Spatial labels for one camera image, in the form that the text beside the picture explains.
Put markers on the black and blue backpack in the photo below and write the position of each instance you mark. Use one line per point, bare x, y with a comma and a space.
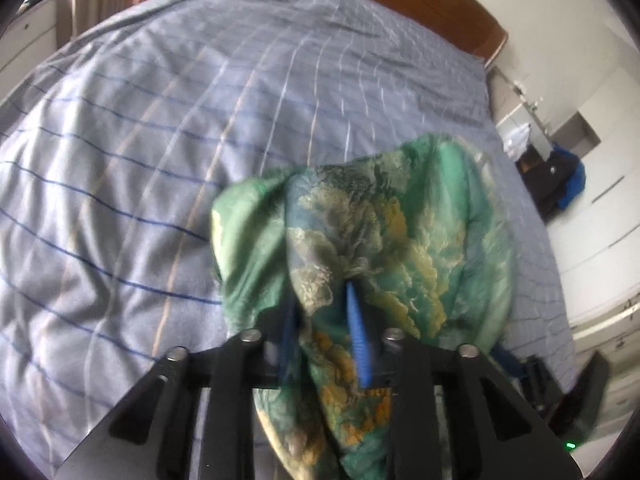
553, 183

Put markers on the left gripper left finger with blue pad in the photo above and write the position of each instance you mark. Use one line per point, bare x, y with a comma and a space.
191, 413

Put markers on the white drawer cabinet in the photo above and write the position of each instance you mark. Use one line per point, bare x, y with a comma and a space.
29, 40

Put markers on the white plastic bag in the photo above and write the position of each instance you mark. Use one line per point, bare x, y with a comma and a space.
515, 141

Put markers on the blue checked duvet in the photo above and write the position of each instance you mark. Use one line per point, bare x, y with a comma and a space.
113, 150

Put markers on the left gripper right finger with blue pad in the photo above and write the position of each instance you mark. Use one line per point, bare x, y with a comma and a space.
450, 410

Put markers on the green floral padded jacket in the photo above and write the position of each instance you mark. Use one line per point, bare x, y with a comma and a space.
420, 231

